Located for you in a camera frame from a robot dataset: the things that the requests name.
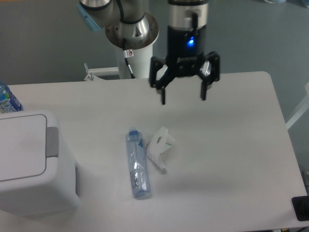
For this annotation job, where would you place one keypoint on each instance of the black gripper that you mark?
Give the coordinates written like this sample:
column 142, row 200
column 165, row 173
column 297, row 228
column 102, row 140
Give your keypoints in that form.
column 185, row 57

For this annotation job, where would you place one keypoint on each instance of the white trash can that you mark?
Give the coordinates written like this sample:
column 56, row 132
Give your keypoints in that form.
column 38, row 172

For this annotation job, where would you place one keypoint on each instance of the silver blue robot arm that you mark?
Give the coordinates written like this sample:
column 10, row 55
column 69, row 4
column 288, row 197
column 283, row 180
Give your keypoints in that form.
column 129, row 27

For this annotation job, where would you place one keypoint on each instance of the crumpled white paper cup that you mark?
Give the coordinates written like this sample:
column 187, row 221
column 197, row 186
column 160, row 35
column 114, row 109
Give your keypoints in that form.
column 159, row 144

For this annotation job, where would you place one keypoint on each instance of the empty clear plastic bottle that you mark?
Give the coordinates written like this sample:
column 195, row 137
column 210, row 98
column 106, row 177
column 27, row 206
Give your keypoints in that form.
column 137, row 164

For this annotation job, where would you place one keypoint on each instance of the black device at table edge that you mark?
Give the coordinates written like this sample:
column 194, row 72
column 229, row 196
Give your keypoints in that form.
column 301, row 207

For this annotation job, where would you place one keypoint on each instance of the blue labelled water bottle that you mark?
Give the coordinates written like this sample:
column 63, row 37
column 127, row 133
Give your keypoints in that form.
column 8, row 101

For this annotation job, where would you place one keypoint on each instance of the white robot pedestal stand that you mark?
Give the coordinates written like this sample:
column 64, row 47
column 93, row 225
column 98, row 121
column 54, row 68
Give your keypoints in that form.
column 131, row 63

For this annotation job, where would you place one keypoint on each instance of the white frame at right edge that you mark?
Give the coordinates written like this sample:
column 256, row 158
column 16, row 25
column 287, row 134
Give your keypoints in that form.
column 299, row 110

